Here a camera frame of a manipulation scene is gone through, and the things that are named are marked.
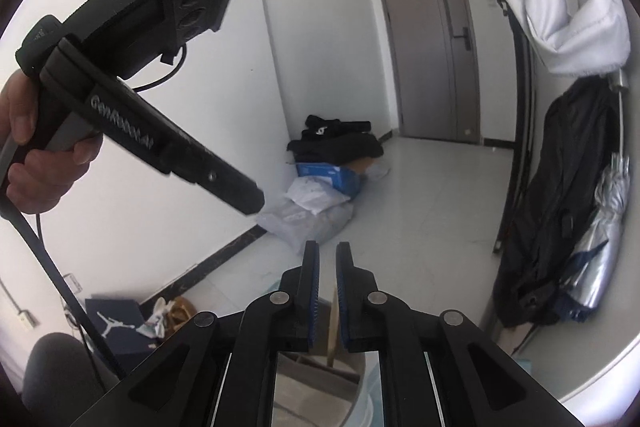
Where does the person's left hand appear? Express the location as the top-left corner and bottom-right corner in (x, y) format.
(0, 71), (104, 214)

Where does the grey plastic bag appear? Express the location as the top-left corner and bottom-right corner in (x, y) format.
(256, 199), (356, 253)

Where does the black door handle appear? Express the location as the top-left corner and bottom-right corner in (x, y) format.
(452, 27), (474, 52)

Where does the black clothes pile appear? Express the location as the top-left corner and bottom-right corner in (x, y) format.
(286, 113), (385, 166)

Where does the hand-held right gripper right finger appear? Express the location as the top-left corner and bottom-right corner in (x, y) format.
(336, 241), (586, 427)

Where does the person's grey trouser leg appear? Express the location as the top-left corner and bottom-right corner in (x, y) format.
(22, 332), (109, 414)

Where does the white plastic packet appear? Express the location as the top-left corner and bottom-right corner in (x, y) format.
(286, 177), (351, 216)

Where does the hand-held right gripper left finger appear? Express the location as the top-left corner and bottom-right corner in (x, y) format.
(70, 241), (321, 427)

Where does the brown shoe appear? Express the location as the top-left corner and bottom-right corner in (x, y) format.
(160, 296), (199, 334)

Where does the black door frame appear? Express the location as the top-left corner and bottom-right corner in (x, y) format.
(474, 0), (540, 254)

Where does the dark blue shoe box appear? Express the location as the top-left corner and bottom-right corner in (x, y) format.
(84, 298), (157, 366)

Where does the silver folded umbrella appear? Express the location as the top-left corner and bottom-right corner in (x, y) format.
(560, 69), (631, 324)

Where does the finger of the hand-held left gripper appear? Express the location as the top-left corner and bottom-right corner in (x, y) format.
(164, 138), (266, 215)

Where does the blue cardboard box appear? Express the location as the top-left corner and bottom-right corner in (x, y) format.
(295, 159), (369, 202)

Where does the black wrist strap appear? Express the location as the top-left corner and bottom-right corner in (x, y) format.
(0, 132), (127, 381)

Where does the grey door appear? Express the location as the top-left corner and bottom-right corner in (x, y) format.
(371, 0), (482, 142)

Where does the white crumpled cloth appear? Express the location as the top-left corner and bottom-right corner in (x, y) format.
(137, 298), (174, 339)

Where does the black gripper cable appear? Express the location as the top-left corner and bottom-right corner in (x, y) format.
(117, 41), (190, 94)

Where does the black backpack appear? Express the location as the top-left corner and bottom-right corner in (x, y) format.
(492, 79), (622, 329)

